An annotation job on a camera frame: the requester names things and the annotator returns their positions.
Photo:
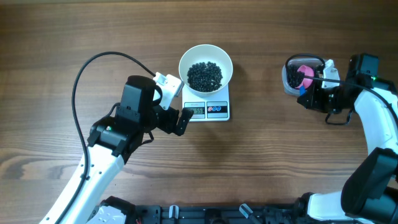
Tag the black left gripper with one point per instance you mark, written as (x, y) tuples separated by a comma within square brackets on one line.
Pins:
[(169, 126)]

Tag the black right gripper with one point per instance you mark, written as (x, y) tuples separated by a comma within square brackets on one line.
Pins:
[(313, 93)]

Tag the pink scoop with blue handle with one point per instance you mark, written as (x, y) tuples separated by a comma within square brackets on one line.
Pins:
[(306, 74)]

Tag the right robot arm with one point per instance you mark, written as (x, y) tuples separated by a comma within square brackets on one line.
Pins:
[(365, 196)]

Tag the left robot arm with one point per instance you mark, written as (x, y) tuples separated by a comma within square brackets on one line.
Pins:
[(144, 106)]

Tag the white digital kitchen scale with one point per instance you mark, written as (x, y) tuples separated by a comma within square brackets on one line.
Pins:
[(215, 107)]

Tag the black beans in bowl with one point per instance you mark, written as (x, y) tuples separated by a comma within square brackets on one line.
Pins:
[(204, 77)]

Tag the white round bowl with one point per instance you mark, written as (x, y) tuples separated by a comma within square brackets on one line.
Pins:
[(206, 53)]

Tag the black beans in container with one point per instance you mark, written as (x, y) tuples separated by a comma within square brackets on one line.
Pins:
[(294, 76)]

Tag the clear plastic container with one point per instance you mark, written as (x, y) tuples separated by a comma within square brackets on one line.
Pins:
[(297, 62)]

